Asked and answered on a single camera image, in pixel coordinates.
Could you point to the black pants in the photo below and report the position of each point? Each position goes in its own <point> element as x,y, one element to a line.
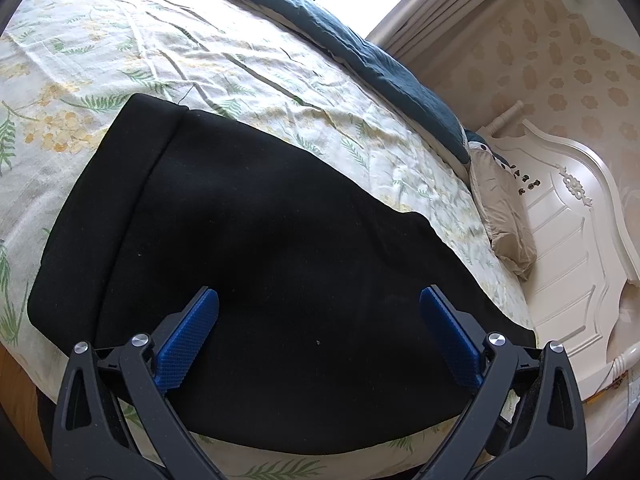
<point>275,235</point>

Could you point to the white carved headboard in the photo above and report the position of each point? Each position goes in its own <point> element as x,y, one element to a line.
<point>575,240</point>

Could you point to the white spotted pillow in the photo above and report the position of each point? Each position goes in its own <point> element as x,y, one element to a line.
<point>482,149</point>

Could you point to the beige pillow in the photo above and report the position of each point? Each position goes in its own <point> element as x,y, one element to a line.
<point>500,210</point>

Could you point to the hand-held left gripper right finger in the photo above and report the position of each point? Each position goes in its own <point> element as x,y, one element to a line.
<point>447,332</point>

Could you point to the floral bed sheet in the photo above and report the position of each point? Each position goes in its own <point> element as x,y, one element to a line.
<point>225,60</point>

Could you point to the beige curtain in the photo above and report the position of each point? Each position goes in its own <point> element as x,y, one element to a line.
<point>440,15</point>

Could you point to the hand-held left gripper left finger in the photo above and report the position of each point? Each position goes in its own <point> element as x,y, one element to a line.
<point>192,330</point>

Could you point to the dark teal blanket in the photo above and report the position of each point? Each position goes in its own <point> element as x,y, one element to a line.
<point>350,45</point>

